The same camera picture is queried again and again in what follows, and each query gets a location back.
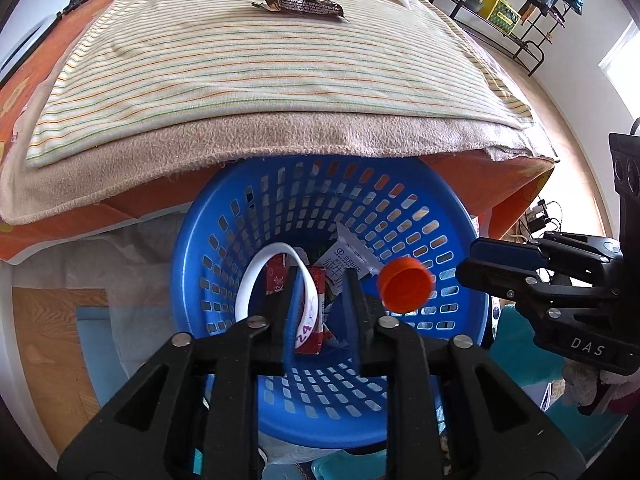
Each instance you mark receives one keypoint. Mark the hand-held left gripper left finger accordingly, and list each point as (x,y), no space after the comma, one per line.
(290,310)

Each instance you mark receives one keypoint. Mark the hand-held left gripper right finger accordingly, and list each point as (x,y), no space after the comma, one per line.
(352,310)

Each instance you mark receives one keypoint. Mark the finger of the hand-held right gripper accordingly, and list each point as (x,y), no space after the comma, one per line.
(500,251)
(495,280)

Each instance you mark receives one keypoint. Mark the red tissue packet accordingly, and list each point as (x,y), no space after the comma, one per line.
(317,290)

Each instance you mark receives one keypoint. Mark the orange bottle cap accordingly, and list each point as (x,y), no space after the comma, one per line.
(400,290)

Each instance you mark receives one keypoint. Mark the blue plastic basket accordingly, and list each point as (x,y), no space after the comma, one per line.
(225,210)

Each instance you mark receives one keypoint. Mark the teal mat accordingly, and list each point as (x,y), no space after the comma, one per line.
(520,360)

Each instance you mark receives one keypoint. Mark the clear plastic bag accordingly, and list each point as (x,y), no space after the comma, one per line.
(125,255)

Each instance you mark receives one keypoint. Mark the black drying rack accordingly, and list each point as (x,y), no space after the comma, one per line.
(525,50)

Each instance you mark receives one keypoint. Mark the beige towel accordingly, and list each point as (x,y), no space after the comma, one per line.
(150,160)

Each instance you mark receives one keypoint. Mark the striped yellow towel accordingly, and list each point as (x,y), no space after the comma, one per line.
(250,75)

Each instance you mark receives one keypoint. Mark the yellow crate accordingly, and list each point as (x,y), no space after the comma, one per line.
(497,10)

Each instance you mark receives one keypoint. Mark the dark chocolate bar wrapper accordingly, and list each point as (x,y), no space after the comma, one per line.
(305,6)

